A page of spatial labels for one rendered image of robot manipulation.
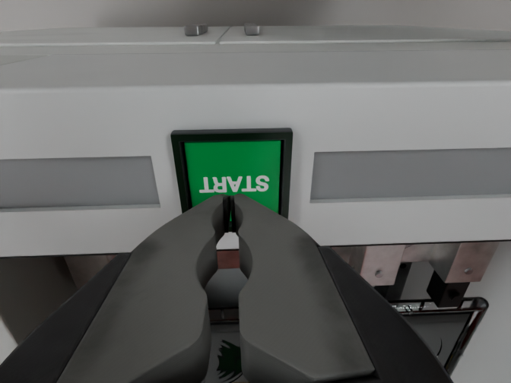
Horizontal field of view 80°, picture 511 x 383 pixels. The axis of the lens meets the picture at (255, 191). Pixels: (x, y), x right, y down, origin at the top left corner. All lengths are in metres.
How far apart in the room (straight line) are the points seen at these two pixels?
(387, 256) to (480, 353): 0.39
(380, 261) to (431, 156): 0.13
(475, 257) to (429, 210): 0.14
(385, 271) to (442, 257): 0.06
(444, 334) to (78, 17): 1.18
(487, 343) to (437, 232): 0.44
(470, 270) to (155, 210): 0.27
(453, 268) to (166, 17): 1.01
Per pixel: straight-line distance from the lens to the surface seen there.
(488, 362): 0.69
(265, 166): 0.15
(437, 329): 0.40
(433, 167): 0.19
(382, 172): 0.18
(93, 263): 0.29
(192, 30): 0.48
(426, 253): 0.34
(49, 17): 1.24
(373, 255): 0.28
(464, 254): 0.32
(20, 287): 0.27
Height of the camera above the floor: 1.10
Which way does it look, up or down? 60 degrees down
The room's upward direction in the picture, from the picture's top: 175 degrees clockwise
